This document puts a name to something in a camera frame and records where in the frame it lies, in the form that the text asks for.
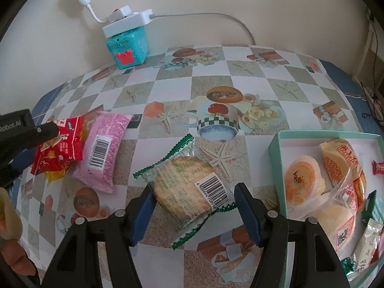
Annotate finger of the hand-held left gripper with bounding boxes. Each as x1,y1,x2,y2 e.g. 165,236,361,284
32,121,60,149

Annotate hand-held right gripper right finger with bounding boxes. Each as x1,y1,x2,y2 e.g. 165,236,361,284
234,182,350,288

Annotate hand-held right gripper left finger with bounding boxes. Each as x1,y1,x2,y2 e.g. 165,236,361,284
42,183,158,288

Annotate red snack packet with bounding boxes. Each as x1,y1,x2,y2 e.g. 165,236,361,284
30,115,86,176

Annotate green-edged clear biscuit packet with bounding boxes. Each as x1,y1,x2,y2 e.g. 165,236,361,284
133,133,237,250

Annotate pink snack packet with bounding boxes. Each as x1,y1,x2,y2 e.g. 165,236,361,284
72,110,134,194

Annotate teal cardboard box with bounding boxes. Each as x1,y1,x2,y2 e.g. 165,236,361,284
268,130,384,288

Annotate clear-wrapped round steamed cake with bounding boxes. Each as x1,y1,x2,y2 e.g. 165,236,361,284
315,183,365,260

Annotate person's left hand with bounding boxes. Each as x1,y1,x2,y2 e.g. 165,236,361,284
0,187,38,276

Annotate orange jelly cup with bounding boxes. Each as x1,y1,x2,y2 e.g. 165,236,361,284
283,154,326,209

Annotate orange wrapped cake packet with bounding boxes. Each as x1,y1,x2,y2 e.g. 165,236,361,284
319,138,367,204

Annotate green snack packet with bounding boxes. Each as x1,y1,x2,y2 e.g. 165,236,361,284
361,190,378,225
340,257,356,276

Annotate teal toy box red mouth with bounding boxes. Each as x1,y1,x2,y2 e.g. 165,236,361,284
106,27,150,70

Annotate white snack packet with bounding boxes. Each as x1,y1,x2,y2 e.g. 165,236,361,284
352,217,381,273

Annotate white power strip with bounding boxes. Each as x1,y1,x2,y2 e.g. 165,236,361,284
102,4,155,39

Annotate checkered printed tablecloth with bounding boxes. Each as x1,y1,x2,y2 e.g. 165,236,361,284
9,43,384,288

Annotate white power cable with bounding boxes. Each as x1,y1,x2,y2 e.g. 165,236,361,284
87,1,109,24

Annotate black cables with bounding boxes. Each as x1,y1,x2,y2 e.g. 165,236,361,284
361,6,384,120

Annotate grey power cable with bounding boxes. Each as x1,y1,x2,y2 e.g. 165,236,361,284
150,12,257,45

